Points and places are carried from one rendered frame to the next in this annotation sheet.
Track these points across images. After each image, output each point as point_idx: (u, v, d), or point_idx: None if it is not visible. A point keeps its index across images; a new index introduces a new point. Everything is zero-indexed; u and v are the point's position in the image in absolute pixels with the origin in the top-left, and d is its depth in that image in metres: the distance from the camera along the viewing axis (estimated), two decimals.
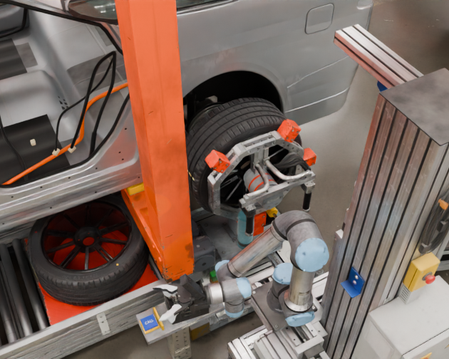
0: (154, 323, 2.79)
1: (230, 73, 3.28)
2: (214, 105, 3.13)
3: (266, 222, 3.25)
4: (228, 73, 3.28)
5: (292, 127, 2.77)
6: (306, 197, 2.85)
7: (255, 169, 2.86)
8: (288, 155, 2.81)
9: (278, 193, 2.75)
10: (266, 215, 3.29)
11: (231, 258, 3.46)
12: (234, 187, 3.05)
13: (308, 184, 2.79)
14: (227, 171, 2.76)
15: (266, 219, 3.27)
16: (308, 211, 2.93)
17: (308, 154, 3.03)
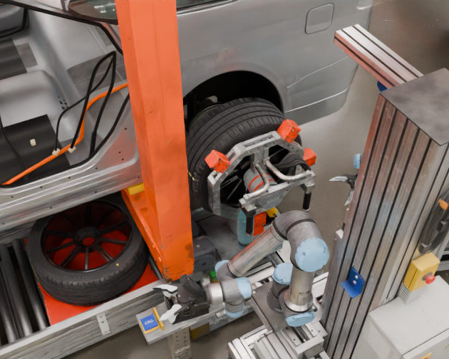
0: (154, 323, 2.79)
1: (230, 73, 3.28)
2: (214, 105, 3.13)
3: (266, 222, 3.25)
4: (228, 73, 3.28)
5: (292, 127, 2.77)
6: (306, 197, 2.85)
7: (255, 169, 2.86)
8: (288, 155, 2.81)
9: (278, 193, 2.75)
10: (266, 215, 3.29)
11: (231, 258, 3.46)
12: (234, 187, 3.05)
13: (308, 184, 2.79)
14: (227, 171, 2.76)
15: (266, 219, 3.27)
16: (308, 211, 2.93)
17: (308, 154, 3.03)
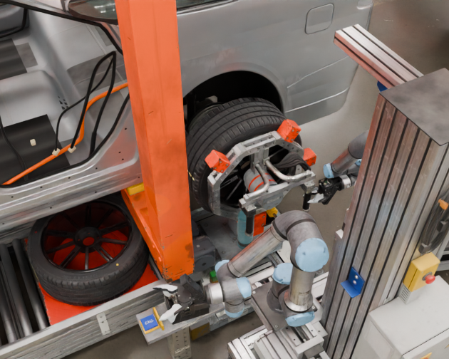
0: (154, 323, 2.79)
1: (230, 73, 3.28)
2: (214, 105, 3.13)
3: (266, 222, 3.25)
4: (228, 73, 3.28)
5: (292, 127, 2.77)
6: (306, 197, 2.85)
7: (255, 169, 2.86)
8: (288, 155, 2.81)
9: (278, 193, 2.75)
10: (266, 215, 3.29)
11: (231, 258, 3.46)
12: (234, 187, 3.05)
13: (308, 184, 2.79)
14: (227, 171, 2.76)
15: (266, 219, 3.27)
16: (308, 211, 2.93)
17: (308, 154, 3.03)
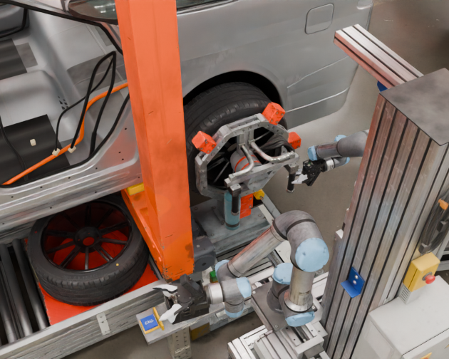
0: (154, 323, 2.79)
1: (230, 73, 3.28)
2: None
3: (254, 204, 3.35)
4: (228, 73, 3.28)
5: (276, 110, 2.86)
6: (291, 178, 2.94)
7: (241, 150, 2.95)
8: (273, 137, 2.91)
9: (262, 173, 2.84)
10: (254, 198, 3.38)
11: (219, 240, 3.55)
12: (221, 169, 3.15)
13: (292, 165, 2.88)
14: (214, 152, 2.85)
15: (253, 201, 3.36)
16: (293, 191, 3.02)
17: (293, 137, 3.12)
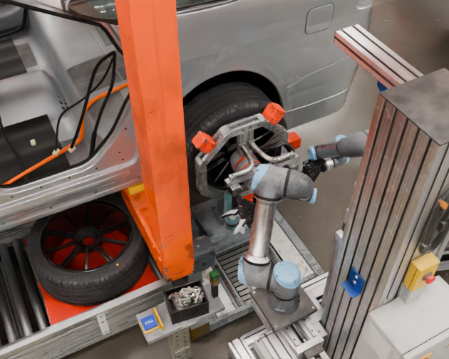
0: (154, 323, 2.79)
1: (230, 73, 3.28)
2: None
3: None
4: (228, 73, 3.28)
5: (276, 110, 2.86)
6: None
7: (241, 150, 2.95)
8: (273, 137, 2.91)
9: None
10: (254, 198, 3.38)
11: (219, 240, 3.55)
12: (221, 169, 3.15)
13: (292, 165, 2.88)
14: (214, 152, 2.85)
15: (253, 201, 3.36)
16: None
17: (293, 137, 3.12)
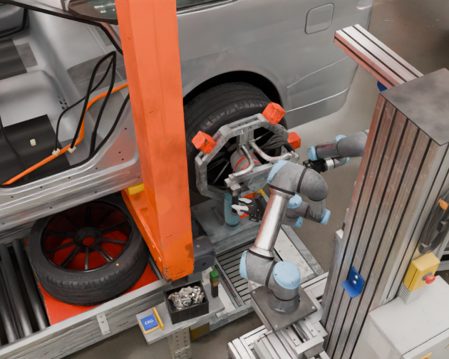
0: (154, 323, 2.79)
1: (230, 73, 3.28)
2: None
3: None
4: (228, 73, 3.28)
5: (276, 110, 2.86)
6: None
7: (241, 150, 2.95)
8: (273, 137, 2.91)
9: (262, 173, 2.84)
10: (254, 198, 3.38)
11: (219, 240, 3.55)
12: (221, 169, 3.15)
13: None
14: (214, 152, 2.85)
15: None
16: None
17: (293, 137, 3.12)
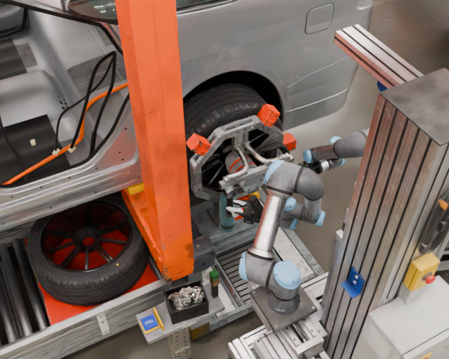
0: (154, 323, 2.79)
1: (230, 73, 3.28)
2: None
3: None
4: (228, 73, 3.28)
5: (271, 111, 2.85)
6: None
7: (236, 152, 2.94)
8: (268, 139, 2.90)
9: (257, 175, 2.83)
10: (249, 199, 3.37)
11: (219, 240, 3.55)
12: (216, 172, 3.14)
13: None
14: (208, 154, 2.84)
15: None
16: None
17: (288, 139, 3.11)
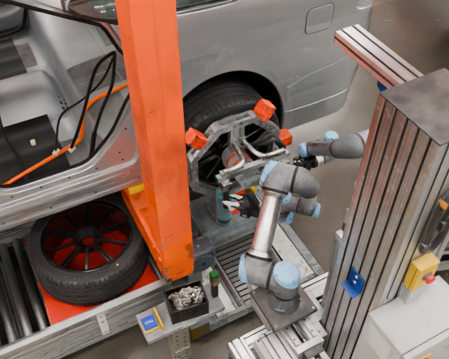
0: (154, 323, 2.79)
1: (230, 73, 3.28)
2: None
3: None
4: (228, 73, 3.28)
5: (267, 106, 2.88)
6: None
7: (232, 147, 2.97)
8: (264, 133, 2.92)
9: (253, 169, 2.86)
10: None
11: (217, 235, 3.58)
12: (213, 166, 3.17)
13: (283, 162, 2.90)
14: (204, 148, 2.87)
15: None
16: None
17: (285, 134, 3.14)
